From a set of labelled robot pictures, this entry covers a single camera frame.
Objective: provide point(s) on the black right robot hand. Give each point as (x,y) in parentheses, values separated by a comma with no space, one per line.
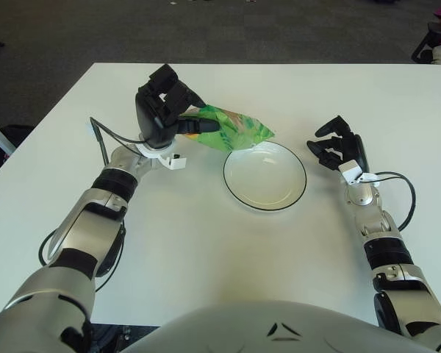
(353,147)

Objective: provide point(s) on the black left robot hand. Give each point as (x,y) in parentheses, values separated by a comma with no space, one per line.
(150,121)

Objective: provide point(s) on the green potato chips bag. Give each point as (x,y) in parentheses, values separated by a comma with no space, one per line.
(242,132)

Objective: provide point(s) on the white plate with black rim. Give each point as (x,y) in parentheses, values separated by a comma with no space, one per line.
(264,184)

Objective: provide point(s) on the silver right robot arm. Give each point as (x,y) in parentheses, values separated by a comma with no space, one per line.
(397,290)

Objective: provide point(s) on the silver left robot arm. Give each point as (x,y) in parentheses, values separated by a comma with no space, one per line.
(92,220)

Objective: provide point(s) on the black office chair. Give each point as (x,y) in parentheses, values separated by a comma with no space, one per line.
(420,48)

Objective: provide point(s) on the white table leg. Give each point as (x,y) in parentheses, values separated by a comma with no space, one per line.
(0,136)

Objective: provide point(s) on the silver robot torso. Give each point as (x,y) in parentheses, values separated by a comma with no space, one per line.
(224,331)

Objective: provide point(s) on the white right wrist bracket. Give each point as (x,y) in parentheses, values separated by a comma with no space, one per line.
(349,170)

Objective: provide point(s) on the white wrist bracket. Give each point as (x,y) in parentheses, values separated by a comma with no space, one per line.
(349,170)
(176,163)

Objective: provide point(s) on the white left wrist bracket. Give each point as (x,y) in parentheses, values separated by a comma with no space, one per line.
(176,163)

